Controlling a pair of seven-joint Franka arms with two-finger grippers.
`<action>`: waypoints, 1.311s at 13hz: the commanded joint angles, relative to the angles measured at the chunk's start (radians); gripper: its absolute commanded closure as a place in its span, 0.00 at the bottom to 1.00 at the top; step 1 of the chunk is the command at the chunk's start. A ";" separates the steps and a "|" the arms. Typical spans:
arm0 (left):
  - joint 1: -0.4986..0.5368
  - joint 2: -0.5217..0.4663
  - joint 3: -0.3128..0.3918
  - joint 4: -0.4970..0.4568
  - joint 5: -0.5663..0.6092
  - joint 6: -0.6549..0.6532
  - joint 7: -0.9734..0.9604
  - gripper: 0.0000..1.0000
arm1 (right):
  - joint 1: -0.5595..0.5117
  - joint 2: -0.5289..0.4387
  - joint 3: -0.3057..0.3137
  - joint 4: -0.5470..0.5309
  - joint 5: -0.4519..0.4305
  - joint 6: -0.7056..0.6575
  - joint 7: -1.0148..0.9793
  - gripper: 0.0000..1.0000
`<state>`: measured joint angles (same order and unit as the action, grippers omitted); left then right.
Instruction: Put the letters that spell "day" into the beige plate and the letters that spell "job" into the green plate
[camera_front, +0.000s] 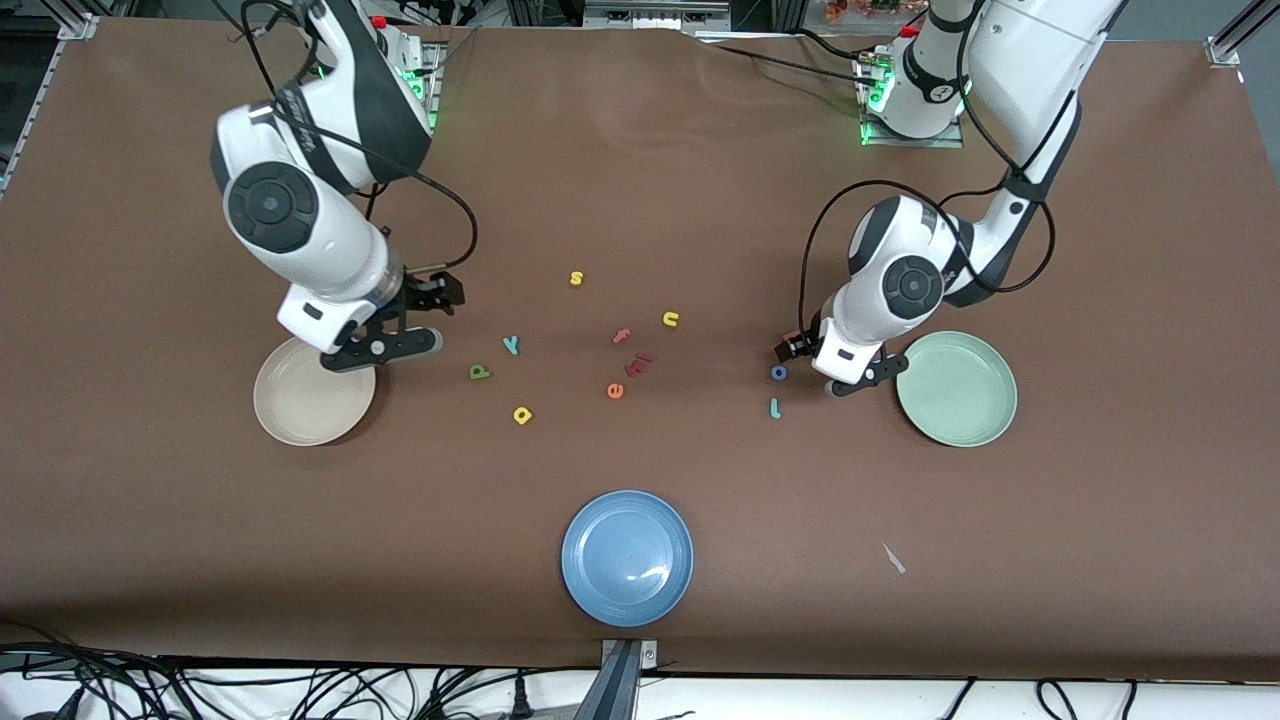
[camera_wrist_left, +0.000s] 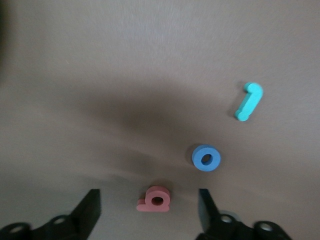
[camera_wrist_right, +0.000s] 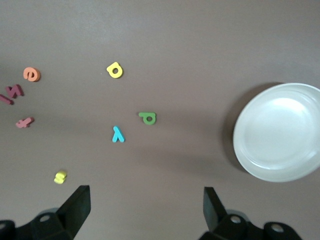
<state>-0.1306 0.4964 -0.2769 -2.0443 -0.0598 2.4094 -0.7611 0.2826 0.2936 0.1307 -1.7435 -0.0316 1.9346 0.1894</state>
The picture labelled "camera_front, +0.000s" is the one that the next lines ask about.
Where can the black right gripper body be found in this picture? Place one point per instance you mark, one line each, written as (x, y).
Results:
(417, 296)

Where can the green foam letter p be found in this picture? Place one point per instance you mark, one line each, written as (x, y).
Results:
(477, 373)

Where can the teal foam letter y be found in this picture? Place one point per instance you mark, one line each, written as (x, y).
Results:
(511, 346)

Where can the yellow foam letter d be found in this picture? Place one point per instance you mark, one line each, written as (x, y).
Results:
(520, 417)

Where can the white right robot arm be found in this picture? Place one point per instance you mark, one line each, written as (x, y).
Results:
(300, 230)

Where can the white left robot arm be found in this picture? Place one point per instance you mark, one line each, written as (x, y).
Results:
(880, 250)

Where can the beige brown plate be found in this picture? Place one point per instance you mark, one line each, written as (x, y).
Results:
(305, 405)

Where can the dark red foam letter k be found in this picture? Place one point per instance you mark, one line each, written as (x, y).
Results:
(634, 369)

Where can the green plate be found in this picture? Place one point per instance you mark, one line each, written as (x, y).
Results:
(960, 395)

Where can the white paper scrap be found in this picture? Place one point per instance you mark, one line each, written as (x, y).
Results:
(893, 558)

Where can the blue plate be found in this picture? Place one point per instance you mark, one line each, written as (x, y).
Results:
(627, 558)

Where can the orange artificial flowers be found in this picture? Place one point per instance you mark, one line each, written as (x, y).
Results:
(860, 8)

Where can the grey equipment box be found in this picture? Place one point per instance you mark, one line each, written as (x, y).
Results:
(650, 12)

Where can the black power plug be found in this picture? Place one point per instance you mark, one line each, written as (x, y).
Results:
(520, 700)

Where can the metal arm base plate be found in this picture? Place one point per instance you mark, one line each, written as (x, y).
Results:
(900, 142)
(436, 70)

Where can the grey metal mounting post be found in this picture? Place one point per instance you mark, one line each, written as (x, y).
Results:
(620, 690)

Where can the aluminium frame rail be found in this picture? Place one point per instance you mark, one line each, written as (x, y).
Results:
(1225, 45)
(40, 90)

